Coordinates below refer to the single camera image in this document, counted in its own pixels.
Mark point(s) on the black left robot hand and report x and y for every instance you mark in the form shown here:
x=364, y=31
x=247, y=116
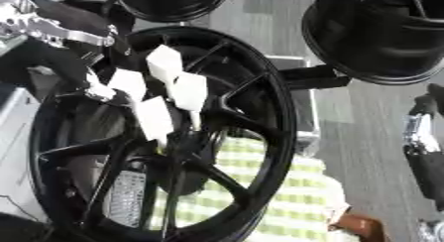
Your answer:
x=75, y=18

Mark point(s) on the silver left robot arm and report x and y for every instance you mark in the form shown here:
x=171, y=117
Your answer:
x=13, y=19

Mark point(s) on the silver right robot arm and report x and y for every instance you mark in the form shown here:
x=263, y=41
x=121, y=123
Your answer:
x=433, y=232

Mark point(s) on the white hub pin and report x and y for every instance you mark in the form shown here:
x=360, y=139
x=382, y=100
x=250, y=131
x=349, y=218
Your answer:
x=164, y=63
x=154, y=118
x=189, y=90
x=128, y=82

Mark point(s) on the black round wheel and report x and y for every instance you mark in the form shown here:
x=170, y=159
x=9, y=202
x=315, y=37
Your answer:
x=167, y=4
x=376, y=34

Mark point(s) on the large black spoked wheel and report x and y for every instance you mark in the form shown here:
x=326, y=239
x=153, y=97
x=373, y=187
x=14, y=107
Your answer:
x=276, y=120

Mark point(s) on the white box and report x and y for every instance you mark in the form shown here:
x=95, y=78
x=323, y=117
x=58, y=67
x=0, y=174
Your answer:
x=14, y=153

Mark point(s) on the grey perforated metal plate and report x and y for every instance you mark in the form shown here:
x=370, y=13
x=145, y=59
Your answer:
x=126, y=196

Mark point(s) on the black support bar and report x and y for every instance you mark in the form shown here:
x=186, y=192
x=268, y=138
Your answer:
x=315, y=77

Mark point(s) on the brown wooden object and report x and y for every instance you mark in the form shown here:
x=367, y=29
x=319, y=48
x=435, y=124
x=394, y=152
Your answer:
x=358, y=226

